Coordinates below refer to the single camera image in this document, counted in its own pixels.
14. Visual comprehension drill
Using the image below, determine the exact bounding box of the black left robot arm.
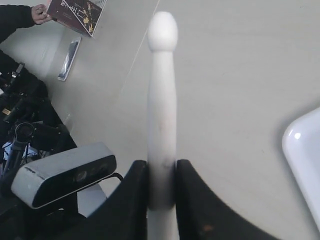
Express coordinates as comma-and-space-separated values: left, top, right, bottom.
0, 183, 107, 240

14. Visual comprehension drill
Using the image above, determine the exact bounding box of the person's hand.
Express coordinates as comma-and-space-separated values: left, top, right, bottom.
31, 4, 52, 25

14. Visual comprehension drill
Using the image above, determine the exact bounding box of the wooden drumstick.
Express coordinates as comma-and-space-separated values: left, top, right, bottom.
147, 11, 178, 240

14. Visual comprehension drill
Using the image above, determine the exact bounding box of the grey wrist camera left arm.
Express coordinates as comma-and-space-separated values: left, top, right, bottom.
10, 142, 117, 210

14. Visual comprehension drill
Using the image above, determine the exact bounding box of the black tripod with camera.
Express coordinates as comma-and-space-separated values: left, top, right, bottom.
0, 52, 76, 195

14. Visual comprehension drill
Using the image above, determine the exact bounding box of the dark red book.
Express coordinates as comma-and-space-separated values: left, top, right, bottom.
46, 0, 107, 37

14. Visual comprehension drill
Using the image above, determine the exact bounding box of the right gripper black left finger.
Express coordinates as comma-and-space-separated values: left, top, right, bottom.
57, 160, 148, 240

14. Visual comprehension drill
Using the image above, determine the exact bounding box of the smartphone on table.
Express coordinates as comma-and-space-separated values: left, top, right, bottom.
57, 36, 82, 82

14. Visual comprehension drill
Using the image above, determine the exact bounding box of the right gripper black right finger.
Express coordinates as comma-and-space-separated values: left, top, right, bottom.
175, 159, 274, 240

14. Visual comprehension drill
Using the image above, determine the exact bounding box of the person's dark sleeve forearm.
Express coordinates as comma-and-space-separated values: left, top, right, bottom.
0, 5, 35, 43

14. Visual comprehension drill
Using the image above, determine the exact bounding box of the white rectangular plastic tray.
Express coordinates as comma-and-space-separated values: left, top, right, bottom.
282, 108, 320, 223

